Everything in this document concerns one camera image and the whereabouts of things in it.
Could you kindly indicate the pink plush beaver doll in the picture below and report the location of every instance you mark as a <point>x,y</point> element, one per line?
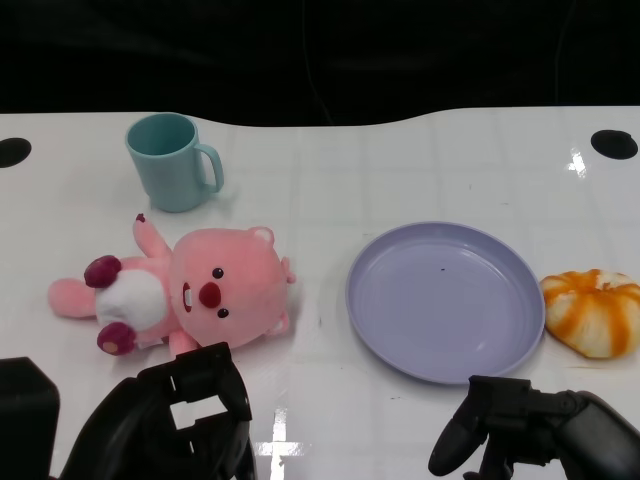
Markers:
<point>235,280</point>

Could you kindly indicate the lavender plastic plate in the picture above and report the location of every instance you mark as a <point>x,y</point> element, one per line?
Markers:
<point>440,305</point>

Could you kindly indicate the teal plastic mug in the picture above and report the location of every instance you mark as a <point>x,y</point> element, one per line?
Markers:
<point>170,175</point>

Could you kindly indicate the orange striped white bun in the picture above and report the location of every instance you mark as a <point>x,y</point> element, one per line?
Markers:
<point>595,312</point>

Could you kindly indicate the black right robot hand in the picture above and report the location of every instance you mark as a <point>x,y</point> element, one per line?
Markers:
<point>590,435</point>

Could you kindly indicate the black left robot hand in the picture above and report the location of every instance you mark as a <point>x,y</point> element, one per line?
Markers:
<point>150,430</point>

